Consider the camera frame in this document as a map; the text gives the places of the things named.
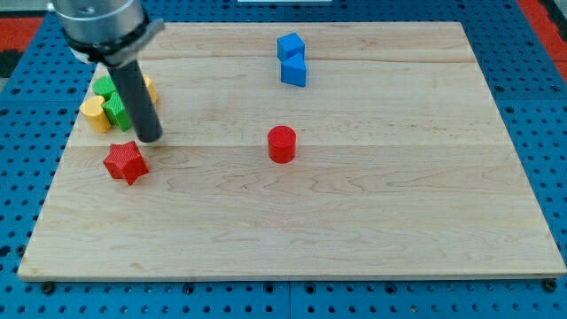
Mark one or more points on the blue cube block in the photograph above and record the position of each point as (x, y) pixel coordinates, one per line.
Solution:
(289, 45)

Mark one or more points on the wooden board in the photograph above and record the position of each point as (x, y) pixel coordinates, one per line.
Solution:
(404, 169)

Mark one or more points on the yellow heart block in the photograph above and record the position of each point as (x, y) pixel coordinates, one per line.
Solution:
(93, 112)

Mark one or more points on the red cylinder block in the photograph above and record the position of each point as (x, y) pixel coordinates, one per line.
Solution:
(282, 144)

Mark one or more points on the blue triangle block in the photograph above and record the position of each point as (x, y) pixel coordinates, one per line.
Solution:
(294, 71)

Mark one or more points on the green cylinder block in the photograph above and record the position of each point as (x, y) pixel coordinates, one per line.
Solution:
(104, 87)

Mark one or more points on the yellow hexagon block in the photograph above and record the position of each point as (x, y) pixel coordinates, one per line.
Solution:
(150, 86)

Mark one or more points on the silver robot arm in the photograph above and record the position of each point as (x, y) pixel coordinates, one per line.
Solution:
(107, 32)

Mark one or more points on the red star block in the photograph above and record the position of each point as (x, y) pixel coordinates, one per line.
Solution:
(125, 162)

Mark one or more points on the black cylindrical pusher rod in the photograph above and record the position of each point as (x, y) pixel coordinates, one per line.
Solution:
(135, 96)

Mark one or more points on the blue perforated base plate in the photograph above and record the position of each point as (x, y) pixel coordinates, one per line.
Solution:
(39, 106)

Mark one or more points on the green star block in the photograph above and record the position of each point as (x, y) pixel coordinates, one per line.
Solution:
(116, 112)

